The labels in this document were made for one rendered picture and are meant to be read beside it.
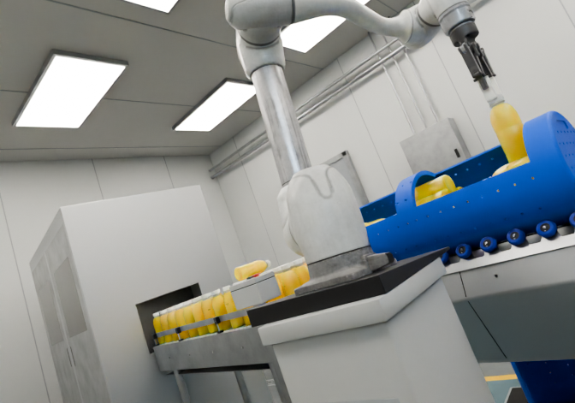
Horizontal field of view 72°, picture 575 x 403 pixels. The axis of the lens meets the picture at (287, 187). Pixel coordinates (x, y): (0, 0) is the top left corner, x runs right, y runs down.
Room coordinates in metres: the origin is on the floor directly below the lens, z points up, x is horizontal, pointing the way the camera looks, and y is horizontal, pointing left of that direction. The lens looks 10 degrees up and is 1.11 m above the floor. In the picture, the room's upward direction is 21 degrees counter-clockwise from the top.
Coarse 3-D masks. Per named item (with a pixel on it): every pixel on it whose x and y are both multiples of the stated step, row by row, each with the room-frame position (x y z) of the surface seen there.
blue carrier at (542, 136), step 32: (544, 128) 0.95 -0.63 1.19; (480, 160) 1.25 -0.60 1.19; (544, 160) 0.94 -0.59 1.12; (480, 192) 1.06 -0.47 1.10; (512, 192) 1.01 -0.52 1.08; (544, 192) 0.96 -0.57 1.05; (384, 224) 1.30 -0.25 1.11; (416, 224) 1.22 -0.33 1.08; (448, 224) 1.15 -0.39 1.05; (480, 224) 1.10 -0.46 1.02; (512, 224) 1.07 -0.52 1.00
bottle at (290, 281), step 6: (282, 270) 1.65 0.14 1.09; (288, 270) 1.65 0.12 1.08; (282, 276) 1.64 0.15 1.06; (288, 276) 1.63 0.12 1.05; (294, 276) 1.64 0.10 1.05; (282, 282) 1.65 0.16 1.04; (288, 282) 1.63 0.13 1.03; (294, 282) 1.63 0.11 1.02; (288, 288) 1.63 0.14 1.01; (294, 288) 1.63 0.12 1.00; (288, 294) 1.64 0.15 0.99
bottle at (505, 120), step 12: (492, 108) 1.10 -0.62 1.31; (504, 108) 1.07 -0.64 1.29; (492, 120) 1.09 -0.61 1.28; (504, 120) 1.07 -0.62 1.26; (516, 120) 1.06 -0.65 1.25; (504, 132) 1.08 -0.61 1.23; (516, 132) 1.06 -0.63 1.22; (504, 144) 1.09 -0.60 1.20; (516, 144) 1.07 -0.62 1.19; (516, 156) 1.08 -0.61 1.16
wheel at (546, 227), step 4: (544, 220) 1.02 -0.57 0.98; (548, 220) 1.01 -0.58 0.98; (540, 224) 1.03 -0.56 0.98; (544, 224) 1.02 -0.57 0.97; (548, 224) 1.01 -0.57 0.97; (552, 224) 1.00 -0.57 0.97; (536, 228) 1.03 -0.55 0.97; (540, 228) 1.02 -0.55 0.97; (544, 228) 1.02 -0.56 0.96; (548, 228) 1.01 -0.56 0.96; (552, 228) 1.00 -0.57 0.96; (556, 228) 1.00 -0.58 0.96; (536, 232) 1.03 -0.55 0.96; (540, 232) 1.02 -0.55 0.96; (544, 232) 1.01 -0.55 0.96; (548, 232) 1.00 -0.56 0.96; (552, 232) 1.00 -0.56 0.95; (544, 236) 1.01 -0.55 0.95; (548, 236) 1.01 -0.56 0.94
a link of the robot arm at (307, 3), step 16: (304, 0) 0.98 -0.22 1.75; (320, 0) 0.99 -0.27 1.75; (336, 0) 1.01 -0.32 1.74; (352, 0) 1.04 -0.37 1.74; (304, 16) 1.01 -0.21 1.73; (320, 16) 1.04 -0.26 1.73; (352, 16) 1.07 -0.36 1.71; (368, 16) 1.10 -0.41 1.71; (400, 16) 1.19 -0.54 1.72; (416, 16) 1.17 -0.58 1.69; (384, 32) 1.19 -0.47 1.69; (400, 32) 1.20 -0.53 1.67; (416, 32) 1.19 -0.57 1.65; (432, 32) 1.20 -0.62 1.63; (416, 48) 1.29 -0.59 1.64
